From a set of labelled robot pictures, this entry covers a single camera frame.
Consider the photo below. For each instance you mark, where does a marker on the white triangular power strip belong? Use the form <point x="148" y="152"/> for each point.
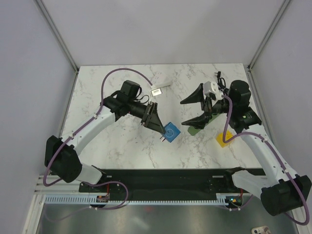
<point x="160" y="80"/>

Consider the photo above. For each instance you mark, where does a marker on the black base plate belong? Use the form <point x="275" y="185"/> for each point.
<point x="171" y="184"/>

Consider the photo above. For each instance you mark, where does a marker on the blue cube socket adapter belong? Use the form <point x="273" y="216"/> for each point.
<point x="171" y="133"/>

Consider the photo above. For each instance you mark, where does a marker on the white slotted cable duct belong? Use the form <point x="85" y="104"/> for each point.
<point x="97" y="200"/>

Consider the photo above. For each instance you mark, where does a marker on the smartphone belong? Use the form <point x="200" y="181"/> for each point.
<point x="261" y="230"/>

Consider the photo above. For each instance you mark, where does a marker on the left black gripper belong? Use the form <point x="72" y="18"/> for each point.
<point x="152" y="121"/>

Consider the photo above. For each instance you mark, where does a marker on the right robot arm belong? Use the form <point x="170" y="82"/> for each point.
<point x="282" y="189"/>

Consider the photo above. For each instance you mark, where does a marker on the left aluminium frame post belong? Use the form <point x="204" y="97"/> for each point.
<point x="57" y="35"/>

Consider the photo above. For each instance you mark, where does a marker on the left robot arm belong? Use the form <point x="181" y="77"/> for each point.
<point x="62" y="153"/>

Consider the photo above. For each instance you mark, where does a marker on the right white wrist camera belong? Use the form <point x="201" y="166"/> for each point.
<point x="210" y="89"/>

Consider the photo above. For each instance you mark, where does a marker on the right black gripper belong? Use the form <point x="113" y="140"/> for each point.
<point x="199" y="122"/>

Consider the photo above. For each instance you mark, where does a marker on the right aluminium frame post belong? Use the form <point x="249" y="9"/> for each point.
<point x="273" y="26"/>

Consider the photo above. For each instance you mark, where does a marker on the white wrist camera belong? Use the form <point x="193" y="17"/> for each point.
<point x="210" y="89"/>
<point x="154" y="91"/>

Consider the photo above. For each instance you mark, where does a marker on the aluminium frame post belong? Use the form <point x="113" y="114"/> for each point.
<point x="57" y="35"/>
<point x="273" y="26"/>

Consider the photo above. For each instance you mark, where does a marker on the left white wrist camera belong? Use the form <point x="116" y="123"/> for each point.
<point x="154" y="91"/>

